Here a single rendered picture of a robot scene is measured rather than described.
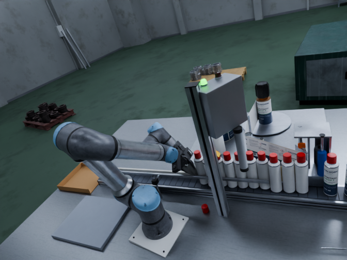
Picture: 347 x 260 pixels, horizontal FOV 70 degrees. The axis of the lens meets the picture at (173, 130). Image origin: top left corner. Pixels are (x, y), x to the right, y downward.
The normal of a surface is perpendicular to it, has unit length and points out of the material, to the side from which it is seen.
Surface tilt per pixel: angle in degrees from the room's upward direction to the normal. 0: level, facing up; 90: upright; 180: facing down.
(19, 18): 90
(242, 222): 0
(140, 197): 11
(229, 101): 90
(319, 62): 90
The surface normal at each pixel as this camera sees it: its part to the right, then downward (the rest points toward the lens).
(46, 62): 0.82, 0.06
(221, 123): 0.51, 0.29
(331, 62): -0.51, 0.53
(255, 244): -0.26, -0.84
